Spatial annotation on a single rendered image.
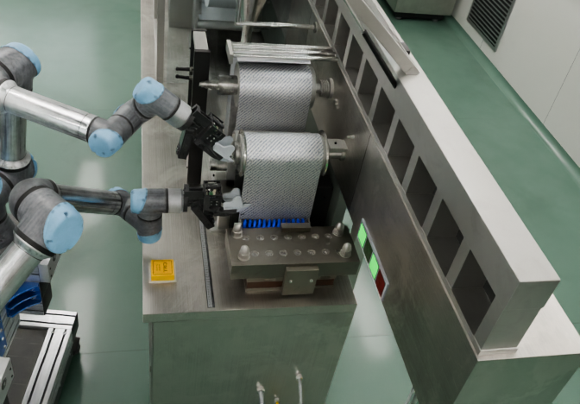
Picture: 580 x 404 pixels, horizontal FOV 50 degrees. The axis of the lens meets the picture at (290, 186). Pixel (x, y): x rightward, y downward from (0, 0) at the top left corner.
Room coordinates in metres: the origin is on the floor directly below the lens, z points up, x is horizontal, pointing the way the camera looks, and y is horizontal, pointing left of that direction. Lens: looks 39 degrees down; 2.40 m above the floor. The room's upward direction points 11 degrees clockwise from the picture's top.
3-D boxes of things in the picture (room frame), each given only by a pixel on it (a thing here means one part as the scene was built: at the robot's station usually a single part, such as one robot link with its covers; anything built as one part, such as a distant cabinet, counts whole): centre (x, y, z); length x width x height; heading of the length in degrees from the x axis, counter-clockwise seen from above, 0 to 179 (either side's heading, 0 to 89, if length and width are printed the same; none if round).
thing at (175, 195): (1.42, 0.33, 1.11); 0.08 x 0.05 x 0.08; 17
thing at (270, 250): (1.41, -0.04, 1.00); 0.40 x 0.16 x 0.06; 107
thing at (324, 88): (1.86, -0.04, 1.33); 0.07 x 0.07 x 0.07; 17
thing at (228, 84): (1.76, 0.26, 1.33); 0.06 x 0.06 x 0.06; 17
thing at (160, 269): (1.31, 0.34, 0.91); 0.07 x 0.07 x 0.02; 17
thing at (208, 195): (1.44, 0.26, 1.12); 0.12 x 0.08 x 0.09; 107
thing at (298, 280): (1.32, -0.09, 0.96); 0.10 x 0.03 x 0.11; 107
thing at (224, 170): (1.55, 0.21, 1.05); 0.06 x 0.05 x 0.31; 107
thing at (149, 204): (1.39, 0.41, 1.11); 0.11 x 0.08 x 0.09; 107
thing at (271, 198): (1.51, 0.03, 1.11); 0.23 x 0.01 x 0.18; 107
